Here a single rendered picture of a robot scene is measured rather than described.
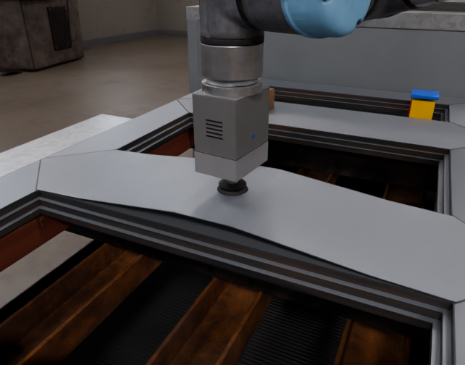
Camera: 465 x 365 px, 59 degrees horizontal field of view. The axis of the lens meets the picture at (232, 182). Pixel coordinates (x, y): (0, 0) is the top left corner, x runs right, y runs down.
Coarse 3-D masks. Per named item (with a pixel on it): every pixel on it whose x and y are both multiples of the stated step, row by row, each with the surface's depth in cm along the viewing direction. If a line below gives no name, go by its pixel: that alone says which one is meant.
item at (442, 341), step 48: (288, 96) 119; (336, 96) 114; (144, 144) 82; (336, 144) 84; (384, 144) 81; (144, 240) 53; (192, 240) 51; (240, 240) 49; (336, 288) 44; (384, 288) 43; (432, 336) 39
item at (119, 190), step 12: (156, 156) 71; (168, 156) 71; (180, 156) 70; (132, 168) 67; (144, 168) 66; (156, 168) 66; (168, 168) 65; (108, 180) 63; (120, 180) 63; (132, 180) 62; (144, 180) 62; (156, 180) 61; (96, 192) 59; (108, 192) 59; (120, 192) 58; (132, 192) 58; (120, 204) 55
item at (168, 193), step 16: (192, 160) 68; (176, 176) 62; (192, 176) 61; (208, 176) 61; (144, 192) 58; (160, 192) 57; (176, 192) 57; (192, 192) 56; (144, 208) 53; (160, 208) 52; (176, 208) 52
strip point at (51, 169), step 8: (96, 152) 75; (104, 152) 75; (48, 160) 71; (56, 160) 71; (64, 160) 71; (72, 160) 71; (80, 160) 71; (88, 160) 71; (40, 168) 68; (48, 168) 68; (56, 168) 68; (64, 168) 68; (72, 168) 68; (40, 176) 65; (48, 176) 65; (56, 176) 65; (40, 184) 63
